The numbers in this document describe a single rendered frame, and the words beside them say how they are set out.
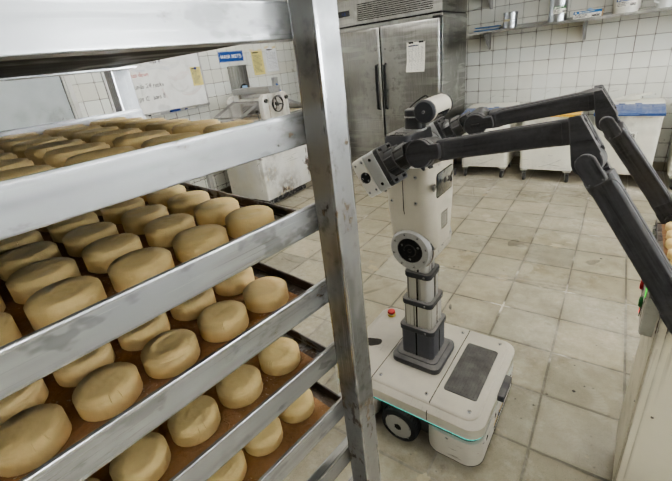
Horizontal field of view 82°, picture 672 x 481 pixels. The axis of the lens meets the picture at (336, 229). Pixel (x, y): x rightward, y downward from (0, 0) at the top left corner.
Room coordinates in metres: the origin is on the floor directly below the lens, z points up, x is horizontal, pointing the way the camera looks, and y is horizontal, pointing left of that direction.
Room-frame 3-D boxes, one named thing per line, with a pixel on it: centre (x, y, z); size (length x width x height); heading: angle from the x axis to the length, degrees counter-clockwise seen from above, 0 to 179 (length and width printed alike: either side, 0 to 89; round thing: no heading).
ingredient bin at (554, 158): (4.19, -2.46, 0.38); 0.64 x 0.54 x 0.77; 144
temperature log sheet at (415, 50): (4.53, -1.07, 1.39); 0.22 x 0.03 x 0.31; 53
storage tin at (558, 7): (4.41, -2.52, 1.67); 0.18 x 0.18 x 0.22
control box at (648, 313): (0.89, -0.87, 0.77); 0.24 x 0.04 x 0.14; 141
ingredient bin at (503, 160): (4.57, -1.94, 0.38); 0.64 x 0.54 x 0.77; 146
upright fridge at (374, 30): (5.13, -0.98, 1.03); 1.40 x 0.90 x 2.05; 53
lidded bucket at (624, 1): (4.06, -2.97, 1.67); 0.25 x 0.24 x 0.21; 53
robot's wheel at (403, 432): (1.13, -0.17, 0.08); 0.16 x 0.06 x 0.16; 52
